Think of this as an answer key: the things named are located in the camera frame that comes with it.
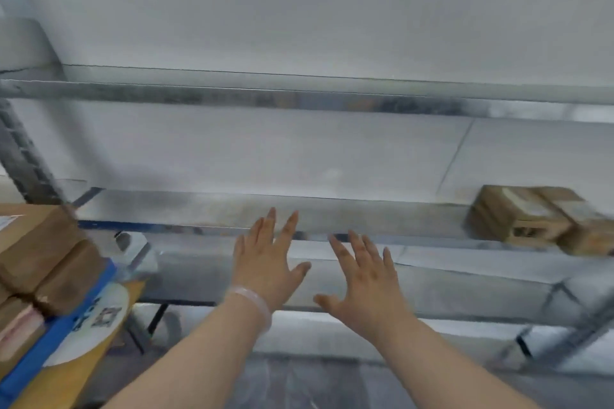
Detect person's right hand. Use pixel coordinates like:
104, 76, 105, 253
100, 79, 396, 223
313, 229, 416, 343

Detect person's left hand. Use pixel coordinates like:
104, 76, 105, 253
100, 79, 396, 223
232, 207, 311, 314

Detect box with torn label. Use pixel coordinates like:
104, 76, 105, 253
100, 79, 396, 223
468, 185, 572, 247

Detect metal shelving rack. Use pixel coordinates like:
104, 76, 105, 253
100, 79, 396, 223
0, 15, 614, 409

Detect large brown box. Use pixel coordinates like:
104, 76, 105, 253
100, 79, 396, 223
0, 296, 47, 376
33, 240, 104, 316

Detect cardboard box with white label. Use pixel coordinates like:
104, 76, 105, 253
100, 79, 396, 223
0, 204, 90, 295

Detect taped box two labels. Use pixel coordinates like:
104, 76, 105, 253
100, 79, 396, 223
535, 187, 614, 256

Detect person's left forearm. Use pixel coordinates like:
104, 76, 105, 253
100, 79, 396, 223
103, 298, 269, 409

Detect person's right forearm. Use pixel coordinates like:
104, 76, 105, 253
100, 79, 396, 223
379, 317, 543, 409

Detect yellow printed cardboard box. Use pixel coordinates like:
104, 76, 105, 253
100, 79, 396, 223
14, 279, 147, 409

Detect translucent white bracelet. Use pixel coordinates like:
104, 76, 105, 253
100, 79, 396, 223
224, 284, 273, 333

